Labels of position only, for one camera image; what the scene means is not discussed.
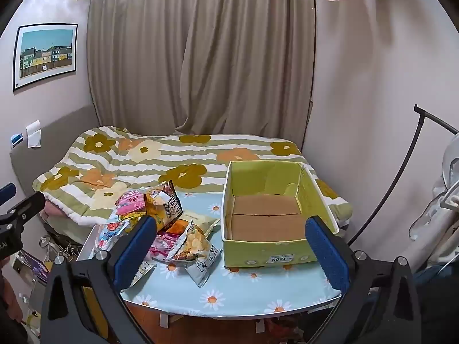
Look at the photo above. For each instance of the blue card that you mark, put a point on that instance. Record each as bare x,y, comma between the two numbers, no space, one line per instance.
17,140

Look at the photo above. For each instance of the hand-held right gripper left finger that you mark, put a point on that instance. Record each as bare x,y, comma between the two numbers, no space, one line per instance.
138,251

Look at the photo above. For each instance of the beige curtain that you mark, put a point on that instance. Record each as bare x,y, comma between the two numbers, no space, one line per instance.
200,50

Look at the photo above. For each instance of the purple box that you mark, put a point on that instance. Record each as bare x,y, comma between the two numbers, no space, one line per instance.
34,267

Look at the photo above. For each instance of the white cloth bundle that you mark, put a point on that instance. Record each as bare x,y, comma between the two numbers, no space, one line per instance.
443,208

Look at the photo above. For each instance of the green cardboard box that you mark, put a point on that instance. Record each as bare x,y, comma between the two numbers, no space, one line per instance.
265,218

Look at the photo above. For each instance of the black curved pole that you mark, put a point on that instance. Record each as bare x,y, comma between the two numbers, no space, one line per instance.
412,147

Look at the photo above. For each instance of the daisy print tablecloth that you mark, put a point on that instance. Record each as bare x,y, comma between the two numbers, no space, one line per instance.
233,286

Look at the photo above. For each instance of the orange and beige snack packet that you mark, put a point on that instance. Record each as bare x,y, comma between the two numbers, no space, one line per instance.
200,222

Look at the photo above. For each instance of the yellow bag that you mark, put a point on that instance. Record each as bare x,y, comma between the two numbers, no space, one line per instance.
94,311

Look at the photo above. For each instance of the grey padded headboard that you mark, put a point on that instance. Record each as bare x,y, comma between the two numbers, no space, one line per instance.
50,139

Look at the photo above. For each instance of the pink bed sheet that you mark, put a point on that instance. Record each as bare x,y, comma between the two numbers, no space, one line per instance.
53,211

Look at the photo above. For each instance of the dark blue cloth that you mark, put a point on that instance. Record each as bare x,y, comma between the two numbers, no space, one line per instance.
435,279

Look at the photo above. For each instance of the white paper sheet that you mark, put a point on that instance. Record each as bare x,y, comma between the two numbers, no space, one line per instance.
34,136

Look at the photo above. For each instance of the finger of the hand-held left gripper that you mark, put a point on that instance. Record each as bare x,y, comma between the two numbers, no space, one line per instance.
7,192
27,206

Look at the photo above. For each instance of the framed wall poster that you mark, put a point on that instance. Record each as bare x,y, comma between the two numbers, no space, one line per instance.
46,55

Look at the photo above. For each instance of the pile of mixed snack bags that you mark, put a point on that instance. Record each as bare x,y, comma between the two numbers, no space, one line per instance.
131,204

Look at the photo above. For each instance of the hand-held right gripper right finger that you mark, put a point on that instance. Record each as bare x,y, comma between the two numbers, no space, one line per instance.
328,258

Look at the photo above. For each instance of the floral striped blanket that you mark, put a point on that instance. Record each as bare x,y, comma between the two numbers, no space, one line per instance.
143,157

